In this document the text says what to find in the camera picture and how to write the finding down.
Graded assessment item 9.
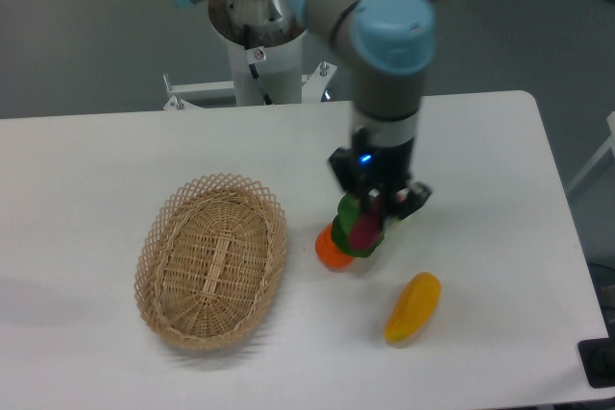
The black box at table edge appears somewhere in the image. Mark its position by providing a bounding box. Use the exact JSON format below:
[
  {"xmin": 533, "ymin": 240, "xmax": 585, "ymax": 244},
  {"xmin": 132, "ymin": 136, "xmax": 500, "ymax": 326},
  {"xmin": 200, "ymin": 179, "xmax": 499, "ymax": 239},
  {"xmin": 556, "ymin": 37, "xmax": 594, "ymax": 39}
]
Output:
[{"xmin": 578, "ymin": 338, "xmax": 614, "ymax": 389}]

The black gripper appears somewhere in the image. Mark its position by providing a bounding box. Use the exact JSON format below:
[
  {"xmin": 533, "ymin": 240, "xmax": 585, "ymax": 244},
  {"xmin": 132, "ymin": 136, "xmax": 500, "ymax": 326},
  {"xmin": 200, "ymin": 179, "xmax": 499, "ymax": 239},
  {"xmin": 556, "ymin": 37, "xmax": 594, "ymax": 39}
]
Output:
[{"xmin": 328, "ymin": 128, "xmax": 431, "ymax": 221}]

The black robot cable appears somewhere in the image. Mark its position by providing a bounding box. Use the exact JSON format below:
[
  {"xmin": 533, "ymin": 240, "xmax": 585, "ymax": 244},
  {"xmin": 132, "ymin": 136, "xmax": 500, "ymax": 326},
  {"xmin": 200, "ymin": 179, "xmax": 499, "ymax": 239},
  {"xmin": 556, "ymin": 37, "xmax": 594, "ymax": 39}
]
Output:
[{"xmin": 242, "ymin": 24, "xmax": 275, "ymax": 107}]

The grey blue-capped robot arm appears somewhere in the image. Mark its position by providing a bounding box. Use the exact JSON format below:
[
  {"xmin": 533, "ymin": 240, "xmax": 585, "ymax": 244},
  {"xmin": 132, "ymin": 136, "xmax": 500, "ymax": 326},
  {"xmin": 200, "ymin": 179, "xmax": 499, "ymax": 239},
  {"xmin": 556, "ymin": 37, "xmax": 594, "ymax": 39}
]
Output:
[{"xmin": 173, "ymin": 0, "xmax": 438, "ymax": 224}]

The purple sweet potato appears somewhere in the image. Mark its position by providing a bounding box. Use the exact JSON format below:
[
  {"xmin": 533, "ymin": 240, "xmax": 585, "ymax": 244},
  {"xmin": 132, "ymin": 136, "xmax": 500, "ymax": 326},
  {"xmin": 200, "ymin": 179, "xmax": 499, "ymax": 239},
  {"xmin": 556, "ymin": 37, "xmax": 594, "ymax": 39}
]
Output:
[{"xmin": 348, "ymin": 199, "xmax": 382, "ymax": 252}]

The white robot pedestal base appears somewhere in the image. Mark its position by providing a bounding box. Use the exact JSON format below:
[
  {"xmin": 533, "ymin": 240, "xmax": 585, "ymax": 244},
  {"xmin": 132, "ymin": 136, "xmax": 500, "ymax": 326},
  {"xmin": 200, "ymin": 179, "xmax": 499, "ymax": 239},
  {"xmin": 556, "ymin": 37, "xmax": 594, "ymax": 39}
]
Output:
[{"xmin": 163, "ymin": 0, "xmax": 337, "ymax": 110}]

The woven wicker oval basket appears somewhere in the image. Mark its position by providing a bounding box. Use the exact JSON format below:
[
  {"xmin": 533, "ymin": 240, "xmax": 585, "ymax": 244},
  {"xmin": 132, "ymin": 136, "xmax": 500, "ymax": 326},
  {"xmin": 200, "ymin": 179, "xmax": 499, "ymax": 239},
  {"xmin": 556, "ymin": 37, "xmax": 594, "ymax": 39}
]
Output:
[{"xmin": 135, "ymin": 174, "xmax": 286, "ymax": 351}]

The white frame at right edge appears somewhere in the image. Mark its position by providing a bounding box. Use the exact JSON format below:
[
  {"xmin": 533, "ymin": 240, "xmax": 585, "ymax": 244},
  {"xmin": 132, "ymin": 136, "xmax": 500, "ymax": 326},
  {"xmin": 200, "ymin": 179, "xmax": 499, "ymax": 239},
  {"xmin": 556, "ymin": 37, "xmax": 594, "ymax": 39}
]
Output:
[{"xmin": 565, "ymin": 112, "xmax": 614, "ymax": 198}]

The yellow mango toy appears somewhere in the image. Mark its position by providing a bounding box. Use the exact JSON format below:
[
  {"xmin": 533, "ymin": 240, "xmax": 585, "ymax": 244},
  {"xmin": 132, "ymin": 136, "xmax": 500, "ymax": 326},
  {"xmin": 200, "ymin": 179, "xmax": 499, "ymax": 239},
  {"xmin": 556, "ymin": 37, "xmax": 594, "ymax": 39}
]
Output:
[{"xmin": 383, "ymin": 272, "xmax": 441, "ymax": 344}]

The orange carrot toy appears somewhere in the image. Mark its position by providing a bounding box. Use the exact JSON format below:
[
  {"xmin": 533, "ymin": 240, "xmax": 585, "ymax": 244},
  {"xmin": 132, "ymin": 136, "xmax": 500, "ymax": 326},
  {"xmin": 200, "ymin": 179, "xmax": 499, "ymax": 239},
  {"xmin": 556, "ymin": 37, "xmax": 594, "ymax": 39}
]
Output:
[{"xmin": 314, "ymin": 223, "xmax": 354, "ymax": 270}]

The green bok choy toy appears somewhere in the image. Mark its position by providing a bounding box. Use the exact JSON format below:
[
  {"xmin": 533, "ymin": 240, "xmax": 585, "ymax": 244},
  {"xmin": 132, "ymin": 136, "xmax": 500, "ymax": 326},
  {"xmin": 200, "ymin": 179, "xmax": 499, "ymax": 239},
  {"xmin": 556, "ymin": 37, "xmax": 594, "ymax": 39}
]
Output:
[{"xmin": 332, "ymin": 194, "xmax": 386, "ymax": 259}]

